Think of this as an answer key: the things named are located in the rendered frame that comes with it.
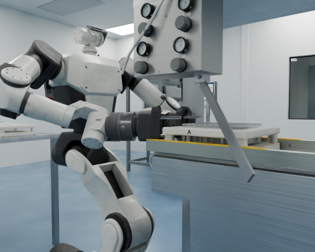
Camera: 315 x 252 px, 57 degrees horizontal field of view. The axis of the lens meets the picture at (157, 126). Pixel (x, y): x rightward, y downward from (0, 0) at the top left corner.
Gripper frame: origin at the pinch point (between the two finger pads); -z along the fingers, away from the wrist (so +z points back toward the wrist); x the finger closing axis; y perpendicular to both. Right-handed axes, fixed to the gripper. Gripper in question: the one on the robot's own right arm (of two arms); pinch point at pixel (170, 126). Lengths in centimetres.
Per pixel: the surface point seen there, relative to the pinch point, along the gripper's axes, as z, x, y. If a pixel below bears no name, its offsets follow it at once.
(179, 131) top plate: -3.0, 0.8, 8.2
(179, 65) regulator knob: -3.7, -15.2, 17.7
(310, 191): -29.5, 11.0, 27.2
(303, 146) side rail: -37.2, 5.5, 0.1
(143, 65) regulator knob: 6.2, -16.6, 10.6
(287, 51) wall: -165, -114, -475
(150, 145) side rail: 5.3, 5.1, 5.4
